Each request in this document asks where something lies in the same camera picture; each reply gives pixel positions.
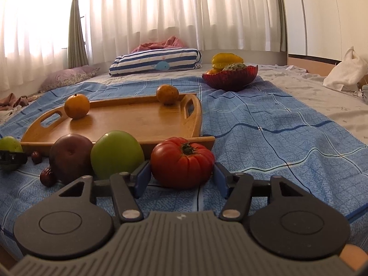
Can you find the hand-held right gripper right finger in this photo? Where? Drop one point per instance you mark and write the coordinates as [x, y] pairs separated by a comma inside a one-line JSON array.
[[221, 178]]

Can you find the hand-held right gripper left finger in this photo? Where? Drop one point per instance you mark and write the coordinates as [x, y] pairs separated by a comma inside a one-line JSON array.
[[142, 176]]

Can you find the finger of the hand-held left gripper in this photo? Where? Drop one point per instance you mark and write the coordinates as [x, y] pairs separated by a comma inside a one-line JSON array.
[[14, 159]]

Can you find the small green apple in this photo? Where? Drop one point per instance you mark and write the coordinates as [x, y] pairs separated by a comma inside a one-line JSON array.
[[10, 145]]

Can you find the dried red date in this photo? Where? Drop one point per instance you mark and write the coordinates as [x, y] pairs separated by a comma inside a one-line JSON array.
[[36, 157], [47, 177]]

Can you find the large green apple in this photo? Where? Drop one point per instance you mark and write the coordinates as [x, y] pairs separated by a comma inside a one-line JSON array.
[[115, 155]]

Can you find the red ribbed tomato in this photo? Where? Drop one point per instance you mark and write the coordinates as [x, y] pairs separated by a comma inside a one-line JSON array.
[[178, 164]]

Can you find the dark purple plum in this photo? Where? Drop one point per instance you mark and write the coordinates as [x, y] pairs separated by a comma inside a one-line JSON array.
[[69, 158]]

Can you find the person's right hand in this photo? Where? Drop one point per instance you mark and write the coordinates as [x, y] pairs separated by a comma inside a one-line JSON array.
[[352, 258]]

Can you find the white face mask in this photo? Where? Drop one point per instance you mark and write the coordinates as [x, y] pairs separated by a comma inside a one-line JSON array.
[[8, 114]]

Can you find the blue checkered blanket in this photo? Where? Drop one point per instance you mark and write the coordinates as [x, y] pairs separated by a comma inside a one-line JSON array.
[[258, 149]]

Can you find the brown crumpled cloth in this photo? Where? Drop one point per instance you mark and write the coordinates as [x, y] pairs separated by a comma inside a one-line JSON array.
[[14, 102]]

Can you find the orange with stem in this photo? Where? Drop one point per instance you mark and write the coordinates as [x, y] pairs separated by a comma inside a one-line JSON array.
[[76, 107]]

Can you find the brownish orange round fruit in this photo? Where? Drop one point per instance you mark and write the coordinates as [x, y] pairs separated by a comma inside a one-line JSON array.
[[167, 95]]

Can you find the red glass bowl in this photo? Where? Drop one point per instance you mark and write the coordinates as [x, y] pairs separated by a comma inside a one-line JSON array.
[[230, 82]]

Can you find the purple floral pillow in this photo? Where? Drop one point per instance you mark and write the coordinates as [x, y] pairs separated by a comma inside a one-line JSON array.
[[69, 76]]

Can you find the small orange fruit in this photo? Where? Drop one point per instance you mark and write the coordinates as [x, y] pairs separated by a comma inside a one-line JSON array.
[[214, 72]]

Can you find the green custard apple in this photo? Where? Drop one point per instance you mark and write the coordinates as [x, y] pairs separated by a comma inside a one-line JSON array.
[[235, 67]]

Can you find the blue white striped pillow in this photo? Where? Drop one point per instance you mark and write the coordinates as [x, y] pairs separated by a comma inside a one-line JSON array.
[[149, 60]]

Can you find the yellow starfruit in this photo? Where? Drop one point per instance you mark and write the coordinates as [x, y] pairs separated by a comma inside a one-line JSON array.
[[224, 59]]

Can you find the pink crumpled blanket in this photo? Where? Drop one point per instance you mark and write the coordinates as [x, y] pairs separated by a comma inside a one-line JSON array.
[[161, 44]]

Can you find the olive green curtain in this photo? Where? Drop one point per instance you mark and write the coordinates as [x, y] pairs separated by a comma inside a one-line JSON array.
[[77, 34]]

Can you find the white sheer curtain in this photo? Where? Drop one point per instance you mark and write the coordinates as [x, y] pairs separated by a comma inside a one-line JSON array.
[[34, 20], [187, 11]]

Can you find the white plastic bag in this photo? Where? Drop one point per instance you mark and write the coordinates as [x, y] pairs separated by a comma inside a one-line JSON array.
[[345, 72]]

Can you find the white wardrobe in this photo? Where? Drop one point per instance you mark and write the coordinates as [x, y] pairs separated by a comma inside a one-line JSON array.
[[330, 14]]

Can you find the wooden bed frame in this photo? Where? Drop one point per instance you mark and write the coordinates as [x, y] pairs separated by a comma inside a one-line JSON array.
[[310, 63]]

